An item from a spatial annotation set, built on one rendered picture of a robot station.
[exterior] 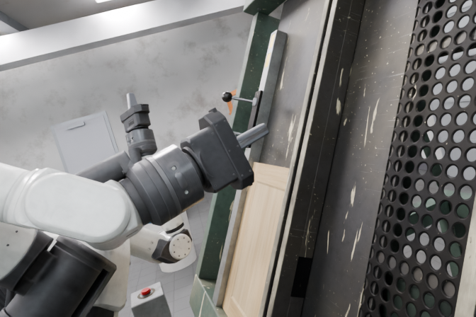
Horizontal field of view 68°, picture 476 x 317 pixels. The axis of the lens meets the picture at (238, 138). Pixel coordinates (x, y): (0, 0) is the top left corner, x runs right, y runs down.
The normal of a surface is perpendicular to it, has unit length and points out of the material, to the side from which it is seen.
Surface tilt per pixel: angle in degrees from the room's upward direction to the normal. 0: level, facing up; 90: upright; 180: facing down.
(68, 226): 69
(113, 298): 101
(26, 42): 90
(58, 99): 90
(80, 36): 90
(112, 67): 90
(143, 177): 50
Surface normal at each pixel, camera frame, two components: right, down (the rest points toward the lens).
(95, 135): 0.17, 0.04
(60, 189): 0.25, -0.36
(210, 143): 0.40, -0.11
